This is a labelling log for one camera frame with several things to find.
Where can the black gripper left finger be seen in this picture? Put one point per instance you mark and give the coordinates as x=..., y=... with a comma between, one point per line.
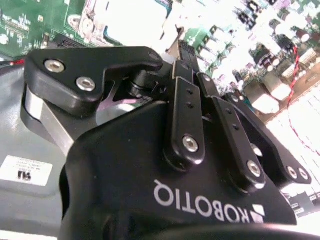
x=45, y=80

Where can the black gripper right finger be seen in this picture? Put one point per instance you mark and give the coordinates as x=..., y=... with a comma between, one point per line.
x=240, y=150

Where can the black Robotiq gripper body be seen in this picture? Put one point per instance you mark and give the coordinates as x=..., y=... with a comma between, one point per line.
x=112, y=187

